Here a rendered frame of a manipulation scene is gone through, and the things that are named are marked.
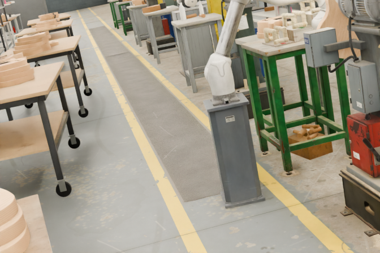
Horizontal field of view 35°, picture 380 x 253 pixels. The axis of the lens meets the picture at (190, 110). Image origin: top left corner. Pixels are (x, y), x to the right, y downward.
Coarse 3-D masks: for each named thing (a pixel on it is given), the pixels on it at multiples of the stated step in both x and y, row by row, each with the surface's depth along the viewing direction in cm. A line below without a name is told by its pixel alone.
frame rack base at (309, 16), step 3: (306, 12) 448; (309, 12) 445; (297, 15) 455; (306, 15) 439; (309, 15) 434; (312, 15) 431; (315, 15) 432; (297, 18) 456; (300, 18) 451; (306, 18) 440; (309, 18) 435; (312, 18) 432; (297, 21) 457; (300, 21) 452; (306, 21) 442; (309, 21) 437; (309, 24) 438
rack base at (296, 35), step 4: (288, 28) 443; (300, 28) 431; (304, 28) 432; (308, 28) 432; (312, 28) 433; (280, 32) 452; (288, 32) 438; (292, 32) 431; (296, 32) 431; (300, 32) 432; (280, 36) 454; (288, 36) 439; (292, 36) 432; (296, 36) 431; (300, 36) 432; (292, 40) 434; (296, 40) 432; (300, 40) 433
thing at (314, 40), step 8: (304, 32) 344; (312, 32) 338; (320, 32) 337; (328, 32) 338; (304, 40) 345; (312, 40) 337; (320, 40) 338; (328, 40) 339; (336, 40) 340; (312, 48) 338; (320, 48) 339; (312, 56) 339; (320, 56) 340; (328, 56) 341; (336, 56) 342; (352, 56) 331; (312, 64) 342; (320, 64) 341; (328, 64) 342
